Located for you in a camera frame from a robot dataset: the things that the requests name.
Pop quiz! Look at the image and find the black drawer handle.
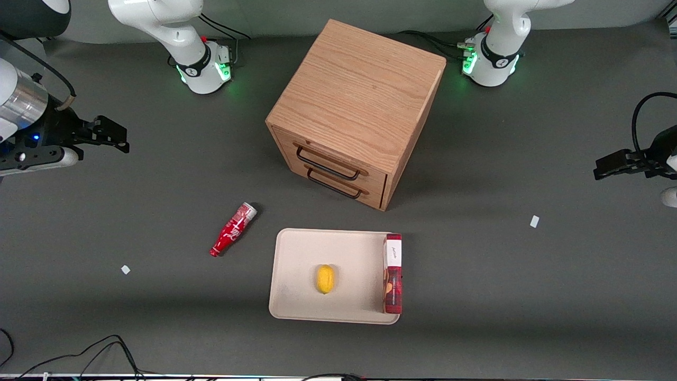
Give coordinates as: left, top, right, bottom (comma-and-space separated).
295, 143, 369, 182
305, 166, 369, 201

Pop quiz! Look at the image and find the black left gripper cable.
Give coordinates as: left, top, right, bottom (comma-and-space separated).
632, 92, 677, 155

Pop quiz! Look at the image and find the black upper drawer handle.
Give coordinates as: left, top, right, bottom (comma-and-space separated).
295, 143, 369, 182

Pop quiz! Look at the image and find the black table edge cable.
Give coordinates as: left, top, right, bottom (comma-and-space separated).
300, 373, 367, 381

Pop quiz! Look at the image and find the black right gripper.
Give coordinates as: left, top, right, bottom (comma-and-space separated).
24, 106, 131, 155

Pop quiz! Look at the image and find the black base cable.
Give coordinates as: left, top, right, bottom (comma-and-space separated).
397, 15, 495, 62
198, 12, 252, 67

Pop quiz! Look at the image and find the black lower drawer handle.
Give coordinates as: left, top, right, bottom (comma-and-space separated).
305, 166, 369, 201

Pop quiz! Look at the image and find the beige plastic tray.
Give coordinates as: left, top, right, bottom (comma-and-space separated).
268, 228, 403, 325

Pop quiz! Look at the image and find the black left base cable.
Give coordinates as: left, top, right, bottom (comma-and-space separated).
397, 15, 495, 62

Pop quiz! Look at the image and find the red cookie box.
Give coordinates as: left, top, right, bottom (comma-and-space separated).
382, 233, 404, 315

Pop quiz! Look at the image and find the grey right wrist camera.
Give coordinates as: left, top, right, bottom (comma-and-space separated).
0, 146, 81, 177

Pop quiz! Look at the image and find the red coke bottle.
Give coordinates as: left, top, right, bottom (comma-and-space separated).
209, 202, 259, 259

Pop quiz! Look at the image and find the wooden drawer cabinet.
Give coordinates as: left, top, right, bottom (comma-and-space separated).
266, 19, 447, 212

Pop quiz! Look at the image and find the short black looped cable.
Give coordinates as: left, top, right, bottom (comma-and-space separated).
0, 328, 15, 369

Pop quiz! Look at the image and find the long black floor cable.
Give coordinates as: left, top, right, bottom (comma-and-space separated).
15, 334, 144, 381

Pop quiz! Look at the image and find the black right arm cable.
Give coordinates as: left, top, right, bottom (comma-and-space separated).
0, 31, 78, 113

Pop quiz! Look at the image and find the black right base cable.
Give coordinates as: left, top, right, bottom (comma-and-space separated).
198, 12, 252, 67

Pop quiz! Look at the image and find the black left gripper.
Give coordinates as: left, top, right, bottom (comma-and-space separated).
593, 125, 677, 182

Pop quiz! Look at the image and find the yellow lemon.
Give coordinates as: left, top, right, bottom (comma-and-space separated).
316, 264, 336, 295

